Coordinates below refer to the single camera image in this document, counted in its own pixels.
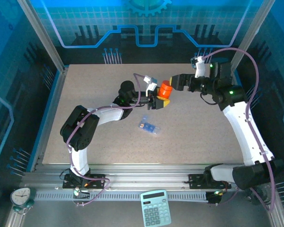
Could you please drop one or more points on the orange pill bottle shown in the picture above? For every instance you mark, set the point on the orange pill bottle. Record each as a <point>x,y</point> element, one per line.
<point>164,95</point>

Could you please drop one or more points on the blue clear pill organizer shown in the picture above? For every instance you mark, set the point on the blue clear pill organizer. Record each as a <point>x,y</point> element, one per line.
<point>151,128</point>

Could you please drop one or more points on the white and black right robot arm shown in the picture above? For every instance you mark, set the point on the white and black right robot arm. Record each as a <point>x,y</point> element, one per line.
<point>248,134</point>

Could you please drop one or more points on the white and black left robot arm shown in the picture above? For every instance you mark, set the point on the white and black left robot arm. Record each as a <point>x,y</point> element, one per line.
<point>109,116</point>

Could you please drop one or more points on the aluminium mounting beam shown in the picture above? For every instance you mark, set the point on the aluminium mounting beam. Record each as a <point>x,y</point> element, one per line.
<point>144,177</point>

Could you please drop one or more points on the black controller box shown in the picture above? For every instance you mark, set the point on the black controller box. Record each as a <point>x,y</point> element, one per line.
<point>214,198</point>

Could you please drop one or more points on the small black desk fan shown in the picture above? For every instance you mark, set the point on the small black desk fan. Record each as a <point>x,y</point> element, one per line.
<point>261,196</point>

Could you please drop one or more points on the mint green calculator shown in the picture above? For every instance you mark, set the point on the mint green calculator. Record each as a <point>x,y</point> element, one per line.
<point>156,210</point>

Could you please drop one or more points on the small circuit board with LED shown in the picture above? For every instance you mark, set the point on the small circuit board with LED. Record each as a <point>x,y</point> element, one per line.
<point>79,192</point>

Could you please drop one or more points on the green alarm clock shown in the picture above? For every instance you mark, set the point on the green alarm clock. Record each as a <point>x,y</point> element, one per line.
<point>20,195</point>

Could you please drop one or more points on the left wrist camera, white mount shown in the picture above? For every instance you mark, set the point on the left wrist camera, white mount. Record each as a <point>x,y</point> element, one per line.
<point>151,86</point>

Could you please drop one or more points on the wrist camera, white mount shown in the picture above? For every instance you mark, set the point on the wrist camera, white mount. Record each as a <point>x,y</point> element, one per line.
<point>200,69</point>
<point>151,86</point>

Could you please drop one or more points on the aluminium table side rail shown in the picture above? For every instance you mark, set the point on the aluminium table side rail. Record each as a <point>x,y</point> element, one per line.
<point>57,94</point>
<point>235,73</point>

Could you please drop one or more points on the right wrist camera, white mount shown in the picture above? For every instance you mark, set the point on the right wrist camera, white mount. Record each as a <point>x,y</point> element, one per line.
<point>200,69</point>

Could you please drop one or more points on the aluminium frame post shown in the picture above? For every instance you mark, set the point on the aluminium frame post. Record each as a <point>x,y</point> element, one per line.
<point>251,35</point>
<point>41,35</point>

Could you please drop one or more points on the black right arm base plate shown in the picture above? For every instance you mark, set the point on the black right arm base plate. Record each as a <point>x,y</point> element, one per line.
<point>196,181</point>

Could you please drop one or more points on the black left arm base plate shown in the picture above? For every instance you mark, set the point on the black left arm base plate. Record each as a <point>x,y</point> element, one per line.
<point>97,183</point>

